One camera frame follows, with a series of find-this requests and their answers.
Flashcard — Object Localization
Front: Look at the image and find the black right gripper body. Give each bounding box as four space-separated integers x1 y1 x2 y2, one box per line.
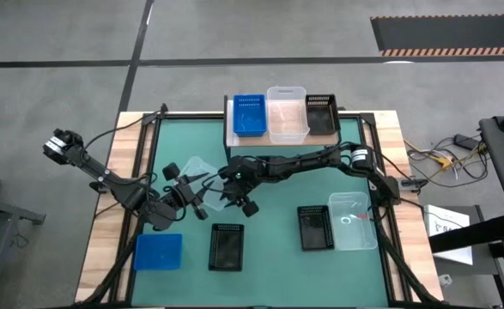
224 154 261 218

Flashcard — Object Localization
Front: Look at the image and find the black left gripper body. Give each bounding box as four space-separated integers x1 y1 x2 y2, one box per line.
161 161 198 212

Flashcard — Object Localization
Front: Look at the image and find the clear plastic basket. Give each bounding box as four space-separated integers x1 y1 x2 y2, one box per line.
178 155 232 212
266 85 312 145
327 191 380 251

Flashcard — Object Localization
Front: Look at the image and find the black plastic basket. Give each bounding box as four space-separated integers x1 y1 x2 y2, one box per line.
296 204 336 252
305 94 342 136
208 222 245 272

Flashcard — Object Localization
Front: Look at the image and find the wooden shelf board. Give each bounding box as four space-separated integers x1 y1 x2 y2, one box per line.
224 94 343 149

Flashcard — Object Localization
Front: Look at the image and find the blue lid on table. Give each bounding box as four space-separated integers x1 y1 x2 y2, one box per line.
133 233 184 272

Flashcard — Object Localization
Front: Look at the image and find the blue plastic basket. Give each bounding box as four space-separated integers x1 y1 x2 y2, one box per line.
233 94 268 138

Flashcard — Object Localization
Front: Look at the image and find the green table mat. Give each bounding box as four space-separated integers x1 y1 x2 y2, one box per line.
131 118 390 308

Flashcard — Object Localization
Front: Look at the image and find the small black mounted device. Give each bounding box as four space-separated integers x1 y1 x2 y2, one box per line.
401 178 428 190

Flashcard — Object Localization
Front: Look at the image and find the white cardboard box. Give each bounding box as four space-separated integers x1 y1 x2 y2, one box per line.
422 204 474 265

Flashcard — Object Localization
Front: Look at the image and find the black power adapter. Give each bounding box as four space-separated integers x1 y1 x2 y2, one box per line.
452 134 478 150

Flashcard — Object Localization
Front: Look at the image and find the black hazard-striped floor mat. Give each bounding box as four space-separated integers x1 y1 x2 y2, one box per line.
370 15 504 57

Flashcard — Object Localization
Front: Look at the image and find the tangled floor cable bundle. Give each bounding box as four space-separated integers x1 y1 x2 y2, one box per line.
404 136 491 190

